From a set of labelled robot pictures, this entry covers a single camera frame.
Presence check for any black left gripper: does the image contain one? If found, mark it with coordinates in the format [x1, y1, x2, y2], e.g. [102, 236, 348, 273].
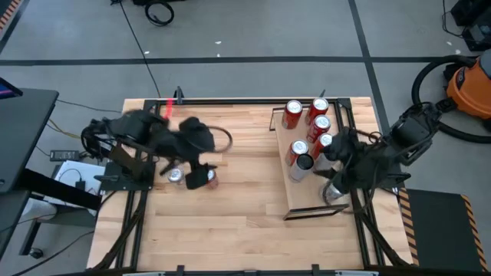
[153, 117, 216, 191]

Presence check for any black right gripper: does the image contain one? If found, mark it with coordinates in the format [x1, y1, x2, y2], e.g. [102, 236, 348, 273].
[313, 151, 379, 195]

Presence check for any red Coca-Cola original can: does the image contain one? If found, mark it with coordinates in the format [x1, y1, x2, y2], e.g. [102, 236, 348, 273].
[205, 168, 220, 191]
[306, 113, 332, 143]

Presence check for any red soda can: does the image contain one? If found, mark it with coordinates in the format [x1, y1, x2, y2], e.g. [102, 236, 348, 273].
[310, 132, 334, 160]
[285, 139, 310, 166]

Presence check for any red can with black lettering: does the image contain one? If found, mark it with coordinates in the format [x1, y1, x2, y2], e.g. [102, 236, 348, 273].
[305, 97, 330, 126]
[282, 99, 304, 130]

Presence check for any red tape tag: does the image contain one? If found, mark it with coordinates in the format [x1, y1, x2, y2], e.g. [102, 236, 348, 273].
[163, 97, 176, 120]

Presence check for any orange shop vacuum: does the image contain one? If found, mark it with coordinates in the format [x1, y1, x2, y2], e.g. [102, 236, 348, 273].
[410, 54, 491, 145]
[435, 48, 491, 131]

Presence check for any black mat with hazard stripes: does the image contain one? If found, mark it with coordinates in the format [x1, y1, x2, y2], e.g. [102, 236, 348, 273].
[397, 187, 490, 273]

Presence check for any white paper sheet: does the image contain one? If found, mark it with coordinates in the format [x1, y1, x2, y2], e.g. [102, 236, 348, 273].
[22, 159, 104, 219]

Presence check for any black power adapter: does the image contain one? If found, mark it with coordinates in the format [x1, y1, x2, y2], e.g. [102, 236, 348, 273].
[49, 149, 81, 163]

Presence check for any black desk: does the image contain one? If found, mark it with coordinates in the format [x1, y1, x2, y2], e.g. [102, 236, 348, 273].
[0, 87, 104, 257]

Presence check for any black equipment case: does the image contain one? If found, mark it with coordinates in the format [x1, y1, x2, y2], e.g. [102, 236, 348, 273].
[462, 17, 491, 52]
[450, 0, 491, 27]

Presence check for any computer monitor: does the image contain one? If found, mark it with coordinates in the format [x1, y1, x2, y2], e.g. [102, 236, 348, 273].
[0, 76, 23, 100]

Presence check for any wooden shelf with black frame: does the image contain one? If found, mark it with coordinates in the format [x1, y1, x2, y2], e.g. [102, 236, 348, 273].
[269, 105, 351, 222]

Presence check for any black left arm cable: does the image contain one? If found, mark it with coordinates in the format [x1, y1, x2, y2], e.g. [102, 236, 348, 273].
[209, 125, 234, 153]

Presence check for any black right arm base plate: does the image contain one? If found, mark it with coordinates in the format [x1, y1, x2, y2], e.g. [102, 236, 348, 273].
[341, 157, 402, 189]

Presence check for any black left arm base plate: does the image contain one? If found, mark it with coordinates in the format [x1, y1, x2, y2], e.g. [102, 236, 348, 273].
[100, 159, 155, 192]

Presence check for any yellow cable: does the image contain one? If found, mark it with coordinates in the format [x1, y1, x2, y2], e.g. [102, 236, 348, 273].
[48, 118, 84, 141]

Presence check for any thin black floor cable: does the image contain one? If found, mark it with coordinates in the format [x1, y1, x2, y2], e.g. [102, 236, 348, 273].
[110, 0, 162, 99]

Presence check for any coiled black cable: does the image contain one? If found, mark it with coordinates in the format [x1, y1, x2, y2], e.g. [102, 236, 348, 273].
[144, 0, 176, 27]

